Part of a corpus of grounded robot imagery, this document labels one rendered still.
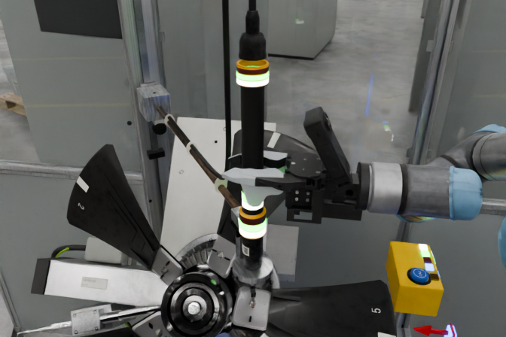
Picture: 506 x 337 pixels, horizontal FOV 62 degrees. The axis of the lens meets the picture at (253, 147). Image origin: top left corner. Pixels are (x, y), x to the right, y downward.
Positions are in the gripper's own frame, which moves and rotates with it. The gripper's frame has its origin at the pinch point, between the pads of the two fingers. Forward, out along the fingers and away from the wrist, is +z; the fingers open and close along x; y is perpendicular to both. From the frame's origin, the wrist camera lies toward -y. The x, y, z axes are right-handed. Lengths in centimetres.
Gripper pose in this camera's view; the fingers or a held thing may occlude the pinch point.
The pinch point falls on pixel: (233, 163)
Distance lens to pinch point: 64.5
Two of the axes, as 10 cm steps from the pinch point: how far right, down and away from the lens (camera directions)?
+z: -9.9, -0.7, 1.3
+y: 0.0, 8.9, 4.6
